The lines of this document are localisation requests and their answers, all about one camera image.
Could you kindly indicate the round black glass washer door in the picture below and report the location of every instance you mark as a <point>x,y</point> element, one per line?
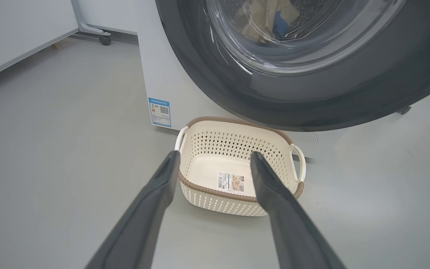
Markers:
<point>207,74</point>

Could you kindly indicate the cream perforated laundry basket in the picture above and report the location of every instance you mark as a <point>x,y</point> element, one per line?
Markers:
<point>218,149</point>

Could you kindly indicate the round white filter cover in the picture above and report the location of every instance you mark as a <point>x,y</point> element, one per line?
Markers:
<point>310,140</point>

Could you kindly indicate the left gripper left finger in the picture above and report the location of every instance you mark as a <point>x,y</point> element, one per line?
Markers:
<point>144,216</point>

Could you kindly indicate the white barcode basket sticker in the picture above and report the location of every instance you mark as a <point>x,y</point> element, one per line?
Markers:
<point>230,182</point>

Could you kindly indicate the cream garment with blue trim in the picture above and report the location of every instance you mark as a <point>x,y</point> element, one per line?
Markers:
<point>280,24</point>

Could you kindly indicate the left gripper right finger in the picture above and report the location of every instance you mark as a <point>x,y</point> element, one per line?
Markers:
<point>289,224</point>

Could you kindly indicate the grey metal leg with caster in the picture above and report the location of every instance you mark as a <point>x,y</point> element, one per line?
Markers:
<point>88,28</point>

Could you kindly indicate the white front-load washing machine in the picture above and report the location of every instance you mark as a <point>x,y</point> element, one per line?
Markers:
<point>162,74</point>

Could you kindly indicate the blue energy label sticker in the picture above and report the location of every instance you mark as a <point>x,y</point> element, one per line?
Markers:
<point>159,113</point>

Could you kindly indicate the cream bear-print garment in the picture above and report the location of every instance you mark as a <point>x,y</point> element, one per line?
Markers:
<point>254,18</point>

